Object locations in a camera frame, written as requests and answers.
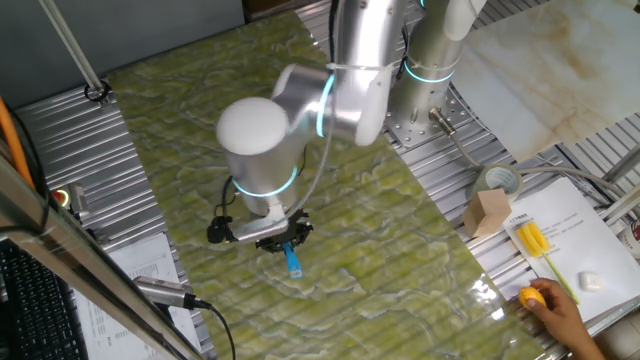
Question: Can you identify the thin metal pole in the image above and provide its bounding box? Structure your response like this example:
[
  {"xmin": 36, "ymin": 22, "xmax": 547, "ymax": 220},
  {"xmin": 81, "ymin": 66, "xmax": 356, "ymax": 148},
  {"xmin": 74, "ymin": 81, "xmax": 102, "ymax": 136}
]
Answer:
[{"xmin": 37, "ymin": 0, "xmax": 109, "ymax": 94}]

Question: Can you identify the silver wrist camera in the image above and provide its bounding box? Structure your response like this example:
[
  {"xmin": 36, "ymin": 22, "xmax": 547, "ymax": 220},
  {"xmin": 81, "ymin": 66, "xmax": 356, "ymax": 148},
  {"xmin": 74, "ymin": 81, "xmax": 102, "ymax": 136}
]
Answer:
[{"xmin": 230, "ymin": 204, "xmax": 290, "ymax": 246}]

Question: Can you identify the aluminium profile bar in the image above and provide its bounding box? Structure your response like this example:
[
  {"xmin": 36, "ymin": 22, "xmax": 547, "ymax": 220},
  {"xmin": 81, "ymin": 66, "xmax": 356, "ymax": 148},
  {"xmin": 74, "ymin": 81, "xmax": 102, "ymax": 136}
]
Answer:
[{"xmin": 598, "ymin": 183, "xmax": 640, "ymax": 227}]

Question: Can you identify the white paper with text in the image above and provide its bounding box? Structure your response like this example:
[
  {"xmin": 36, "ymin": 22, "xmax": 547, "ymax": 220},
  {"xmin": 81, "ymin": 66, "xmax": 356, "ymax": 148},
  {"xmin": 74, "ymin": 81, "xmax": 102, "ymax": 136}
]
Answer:
[{"xmin": 502, "ymin": 177, "xmax": 640, "ymax": 329}]

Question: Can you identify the beige marble board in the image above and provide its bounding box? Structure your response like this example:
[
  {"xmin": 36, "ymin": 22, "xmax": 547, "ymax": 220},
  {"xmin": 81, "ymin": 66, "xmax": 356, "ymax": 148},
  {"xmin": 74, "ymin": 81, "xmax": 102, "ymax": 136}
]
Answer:
[{"xmin": 452, "ymin": 0, "xmax": 640, "ymax": 164}]

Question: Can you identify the black keyboard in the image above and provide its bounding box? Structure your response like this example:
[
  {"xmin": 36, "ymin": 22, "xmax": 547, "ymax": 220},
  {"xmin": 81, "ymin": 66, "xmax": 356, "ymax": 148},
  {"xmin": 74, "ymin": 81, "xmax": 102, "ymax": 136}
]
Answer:
[{"xmin": 0, "ymin": 239, "xmax": 90, "ymax": 360}]

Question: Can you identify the silver handheld device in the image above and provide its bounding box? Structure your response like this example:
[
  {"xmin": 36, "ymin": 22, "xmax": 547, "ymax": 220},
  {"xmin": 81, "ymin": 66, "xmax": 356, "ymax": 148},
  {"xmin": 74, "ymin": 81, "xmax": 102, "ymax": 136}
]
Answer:
[{"xmin": 132, "ymin": 275, "xmax": 211, "ymax": 310}]

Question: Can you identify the green marble pattern mat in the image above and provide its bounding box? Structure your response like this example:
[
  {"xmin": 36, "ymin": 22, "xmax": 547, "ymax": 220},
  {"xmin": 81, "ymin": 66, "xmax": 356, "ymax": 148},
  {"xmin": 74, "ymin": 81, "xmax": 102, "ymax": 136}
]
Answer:
[{"xmin": 107, "ymin": 9, "xmax": 549, "ymax": 360}]

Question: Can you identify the black cable ring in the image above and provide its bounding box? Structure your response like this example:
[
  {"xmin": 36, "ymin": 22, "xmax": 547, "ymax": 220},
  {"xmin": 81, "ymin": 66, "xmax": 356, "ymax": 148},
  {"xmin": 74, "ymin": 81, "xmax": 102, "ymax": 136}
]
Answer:
[{"xmin": 83, "ymin": 79, "xmax": 112, "ymax": 104}]

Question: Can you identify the grey base cable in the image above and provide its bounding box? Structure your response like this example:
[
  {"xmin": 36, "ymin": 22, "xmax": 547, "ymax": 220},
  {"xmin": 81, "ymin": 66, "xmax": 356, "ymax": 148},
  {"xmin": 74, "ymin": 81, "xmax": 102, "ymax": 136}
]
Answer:
[{"xmin": 428, "ymin": 107, "xmax": 640, "ymax": 221}]

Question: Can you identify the orange cable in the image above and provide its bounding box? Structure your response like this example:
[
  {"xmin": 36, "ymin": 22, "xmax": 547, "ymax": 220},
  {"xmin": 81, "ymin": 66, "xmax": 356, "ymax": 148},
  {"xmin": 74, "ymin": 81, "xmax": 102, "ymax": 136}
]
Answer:
[{"xmin": 0, "ymin": 97, "xmax": 36, "ymax": 191}]

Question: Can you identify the person's hand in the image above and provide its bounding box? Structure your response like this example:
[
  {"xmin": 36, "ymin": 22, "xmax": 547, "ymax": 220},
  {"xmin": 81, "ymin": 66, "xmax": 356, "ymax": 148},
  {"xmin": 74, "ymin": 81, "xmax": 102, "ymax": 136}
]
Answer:
[{"xmin": 524, "ymin": 278, "xmax": 584, "ymax": 342}]

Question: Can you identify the black cable by frame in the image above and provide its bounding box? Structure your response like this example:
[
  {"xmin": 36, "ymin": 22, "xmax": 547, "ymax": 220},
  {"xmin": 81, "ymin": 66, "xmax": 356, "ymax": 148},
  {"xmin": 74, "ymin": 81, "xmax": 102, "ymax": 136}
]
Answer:
[{"xmin": 8, "ymin": 107, "xmax": 51, "ymax": 236}]

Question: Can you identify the grey tape roll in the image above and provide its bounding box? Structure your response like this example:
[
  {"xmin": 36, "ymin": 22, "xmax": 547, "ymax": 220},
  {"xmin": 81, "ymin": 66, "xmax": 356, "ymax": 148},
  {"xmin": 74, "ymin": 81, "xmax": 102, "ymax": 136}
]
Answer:
[{"xmin": 467, "ymin": 163, "xmax": 525, "ymax": 204}]

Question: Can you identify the white paper with table print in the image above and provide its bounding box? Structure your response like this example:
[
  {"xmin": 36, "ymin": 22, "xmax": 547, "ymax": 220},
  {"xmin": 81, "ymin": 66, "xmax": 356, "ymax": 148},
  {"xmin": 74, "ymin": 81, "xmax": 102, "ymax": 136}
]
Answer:
[{"xmin": 74, "ymin": 233, "xmax": 204, "ymax": 360}]

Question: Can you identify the metal frame beam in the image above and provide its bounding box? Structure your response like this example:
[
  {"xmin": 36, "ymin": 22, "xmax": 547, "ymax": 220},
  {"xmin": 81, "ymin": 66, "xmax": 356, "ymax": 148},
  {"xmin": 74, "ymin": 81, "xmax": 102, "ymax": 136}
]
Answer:
[{"xmin": 0, "ymin": 142, "xmax": 206, "ymax": 360}]

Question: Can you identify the yellow lemon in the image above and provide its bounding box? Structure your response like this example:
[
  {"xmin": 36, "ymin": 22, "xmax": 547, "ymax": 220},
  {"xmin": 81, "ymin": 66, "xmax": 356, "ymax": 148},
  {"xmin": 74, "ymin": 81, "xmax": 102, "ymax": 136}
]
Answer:
[{"xmin": 517, "ymin": 285, "xmax": 547, "ymax": 310}]

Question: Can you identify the red and white can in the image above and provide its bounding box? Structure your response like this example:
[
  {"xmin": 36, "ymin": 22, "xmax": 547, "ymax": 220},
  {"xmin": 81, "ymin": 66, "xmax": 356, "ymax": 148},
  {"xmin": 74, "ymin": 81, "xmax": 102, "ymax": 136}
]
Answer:
[{"xmin": 622, "ymin": 217, "xmax": 640, "ymax": 259}]

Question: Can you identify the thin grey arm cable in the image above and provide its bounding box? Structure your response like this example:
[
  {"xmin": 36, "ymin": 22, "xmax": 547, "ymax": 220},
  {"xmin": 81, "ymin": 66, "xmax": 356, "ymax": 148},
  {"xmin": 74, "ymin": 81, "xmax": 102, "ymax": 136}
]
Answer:
[{"xmin": 287, "ymin": 62, "xmax": 337, "ymax": 219}]

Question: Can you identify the black device cable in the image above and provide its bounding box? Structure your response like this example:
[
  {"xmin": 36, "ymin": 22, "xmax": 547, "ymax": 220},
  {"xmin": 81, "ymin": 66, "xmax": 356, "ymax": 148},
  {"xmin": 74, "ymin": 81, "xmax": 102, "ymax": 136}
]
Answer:
[{"xmin": 192, "ymin": 298, "xmax": 237, "ymax": 360}]

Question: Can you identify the blue-handled brown bristle brush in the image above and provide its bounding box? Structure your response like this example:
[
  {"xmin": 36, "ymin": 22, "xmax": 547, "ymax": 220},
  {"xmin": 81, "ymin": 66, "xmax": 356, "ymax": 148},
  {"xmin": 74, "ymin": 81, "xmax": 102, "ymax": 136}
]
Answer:
[{"xmin": 281, "ymin": 241, "xmax": 304, "ymax": 280}]

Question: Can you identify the wooden block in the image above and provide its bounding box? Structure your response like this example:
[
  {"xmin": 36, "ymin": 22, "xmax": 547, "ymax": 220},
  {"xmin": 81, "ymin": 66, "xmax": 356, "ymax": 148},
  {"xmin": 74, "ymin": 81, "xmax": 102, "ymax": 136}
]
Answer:
[{"xmin": 460, "ymin": 188, "xmax": 513, "ymax": 239}]

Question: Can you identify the grey switch box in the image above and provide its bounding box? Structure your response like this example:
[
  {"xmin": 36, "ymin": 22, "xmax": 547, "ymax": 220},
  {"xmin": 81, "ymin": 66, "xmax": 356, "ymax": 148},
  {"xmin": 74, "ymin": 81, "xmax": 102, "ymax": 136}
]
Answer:
[{"xmin": 67, "ymin": 183, "xmax": 90, "ymax": 221}]

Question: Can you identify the yellow sponge brush green stem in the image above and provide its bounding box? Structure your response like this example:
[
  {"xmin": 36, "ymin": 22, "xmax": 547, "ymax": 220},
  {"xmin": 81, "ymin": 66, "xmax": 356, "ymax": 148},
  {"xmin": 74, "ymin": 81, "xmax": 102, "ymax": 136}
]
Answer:
[{"xmin": 515, "ymin": 221, "xmax": 582, "ymax": 306}]

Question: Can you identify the person's forearm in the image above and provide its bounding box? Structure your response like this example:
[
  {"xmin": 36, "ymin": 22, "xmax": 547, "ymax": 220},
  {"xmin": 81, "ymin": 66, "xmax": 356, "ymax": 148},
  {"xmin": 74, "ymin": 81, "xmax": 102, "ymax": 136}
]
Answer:
[{"xmin": 554, "ymin": 319, "xmax": 609, "ymax": 360}]

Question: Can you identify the red button with yellow ring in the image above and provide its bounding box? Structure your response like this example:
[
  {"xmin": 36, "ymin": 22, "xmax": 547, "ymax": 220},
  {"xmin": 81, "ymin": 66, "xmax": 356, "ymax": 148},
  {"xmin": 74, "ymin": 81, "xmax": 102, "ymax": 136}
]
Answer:
[{"xmin": 51, "ymin": 188, "xmax": 73, "ymax": 210}]

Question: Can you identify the small white case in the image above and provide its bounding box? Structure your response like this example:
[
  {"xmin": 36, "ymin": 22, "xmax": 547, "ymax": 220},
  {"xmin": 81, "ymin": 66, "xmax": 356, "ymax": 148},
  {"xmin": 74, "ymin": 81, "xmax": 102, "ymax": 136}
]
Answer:
[{"xmin": 579, "ymin": 271, "xmax": 606, "ymax": 293}]

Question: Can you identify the grey metal strut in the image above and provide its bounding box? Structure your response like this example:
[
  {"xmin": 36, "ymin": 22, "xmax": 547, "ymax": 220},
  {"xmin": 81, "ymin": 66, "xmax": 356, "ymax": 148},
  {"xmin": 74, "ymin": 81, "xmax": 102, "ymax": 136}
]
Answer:
[{"xmin": 602, "ymin": 144, "xmax": 640, "ymax": 184}]

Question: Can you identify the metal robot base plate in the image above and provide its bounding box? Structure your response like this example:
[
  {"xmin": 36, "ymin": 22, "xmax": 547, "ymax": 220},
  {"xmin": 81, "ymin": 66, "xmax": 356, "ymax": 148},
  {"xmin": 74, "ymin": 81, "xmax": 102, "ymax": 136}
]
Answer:
[{"xmin": 384, "ymin": 77, "xmax": 481, "ymax": 149}]

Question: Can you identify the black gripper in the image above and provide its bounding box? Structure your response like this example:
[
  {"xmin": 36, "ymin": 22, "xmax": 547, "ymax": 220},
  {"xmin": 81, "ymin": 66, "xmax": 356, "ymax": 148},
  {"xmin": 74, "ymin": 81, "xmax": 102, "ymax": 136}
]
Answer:
[{"xmin": 255, "ymin": 212, "xmax": 315, "ymax": 254}]

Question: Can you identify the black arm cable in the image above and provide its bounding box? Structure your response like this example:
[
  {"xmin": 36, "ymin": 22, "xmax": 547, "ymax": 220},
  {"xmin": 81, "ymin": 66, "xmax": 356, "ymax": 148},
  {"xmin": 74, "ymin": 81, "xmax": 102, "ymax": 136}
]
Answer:
[{"xmin": 207, "ymin": 174, "xmax": 237, "ymax": 245}]

